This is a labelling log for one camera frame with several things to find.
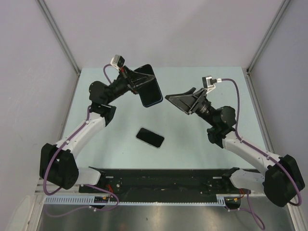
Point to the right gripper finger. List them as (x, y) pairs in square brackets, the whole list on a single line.
[(178, 100), (190, 91)]

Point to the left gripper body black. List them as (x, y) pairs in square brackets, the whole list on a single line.
[(125, 75)]

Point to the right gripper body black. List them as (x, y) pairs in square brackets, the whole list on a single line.
[(198, 103)]

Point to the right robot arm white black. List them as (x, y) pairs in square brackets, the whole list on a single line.
[(278, 177)]

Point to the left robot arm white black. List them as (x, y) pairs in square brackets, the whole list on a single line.
[(58, 166)]

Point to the black phone on table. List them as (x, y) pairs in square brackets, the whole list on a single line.
[(151, 138)]

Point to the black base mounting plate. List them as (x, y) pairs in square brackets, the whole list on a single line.
[(165, 184)]

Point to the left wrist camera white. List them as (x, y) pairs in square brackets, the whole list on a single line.
[(117, 62)]

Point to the left aluminium frame post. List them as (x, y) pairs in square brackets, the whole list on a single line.
[(58, 34)]

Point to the aluminium frame post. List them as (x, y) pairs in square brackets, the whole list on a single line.
[(58, 34), (269, 33)]

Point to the right aluminium frame post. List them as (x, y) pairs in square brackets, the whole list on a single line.
[(269, 33)]

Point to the aluminium rail front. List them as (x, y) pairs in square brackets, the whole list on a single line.
[(39, 189)]

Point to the white slotted cable duct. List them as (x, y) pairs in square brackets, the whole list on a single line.
[(99, 200)]

